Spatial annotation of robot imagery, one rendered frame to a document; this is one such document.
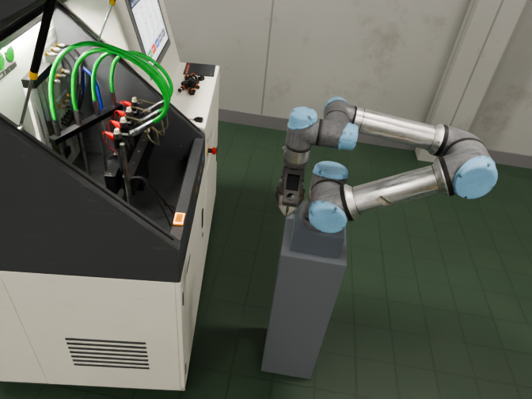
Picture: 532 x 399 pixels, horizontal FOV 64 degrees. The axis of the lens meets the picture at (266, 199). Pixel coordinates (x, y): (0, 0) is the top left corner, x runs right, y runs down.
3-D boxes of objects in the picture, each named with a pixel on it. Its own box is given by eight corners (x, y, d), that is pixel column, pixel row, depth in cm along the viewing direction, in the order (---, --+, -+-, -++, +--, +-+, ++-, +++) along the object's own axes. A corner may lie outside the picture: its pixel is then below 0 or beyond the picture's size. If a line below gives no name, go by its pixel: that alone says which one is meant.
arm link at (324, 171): (341, 189, 153) (350, 158, 145) (342, 213, 142) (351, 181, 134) (309, 184, 153) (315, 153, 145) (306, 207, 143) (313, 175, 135)
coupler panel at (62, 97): (66, 121, 161) (48, 39, 141) (57, 120, 161) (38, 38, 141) (78, 106, 171) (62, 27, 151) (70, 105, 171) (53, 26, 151)
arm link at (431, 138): (484, 124, 130) (329, 85, 129) (494, 142, 121) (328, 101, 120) (465, 155, 137) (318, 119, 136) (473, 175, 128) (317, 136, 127)
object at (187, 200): (182, 274, 142) (180, 240, 132) (169, 273, 142) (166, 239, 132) (203, 169, 190) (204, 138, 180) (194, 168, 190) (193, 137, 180)
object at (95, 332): (184, 399, 188) (180, 284, 139) (51, 393, 185) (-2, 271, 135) (203, 277, 243) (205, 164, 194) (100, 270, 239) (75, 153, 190)
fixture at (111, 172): (136, 210, 159) (132, 177, 149) (109, 208, 158) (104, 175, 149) (155, 160, 185) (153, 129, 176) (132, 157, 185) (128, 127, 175)
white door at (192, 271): (187, 381, 184) (183, 279, 141) (181, 381, 184) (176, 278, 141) (204, 269, 234) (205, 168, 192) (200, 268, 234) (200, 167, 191)
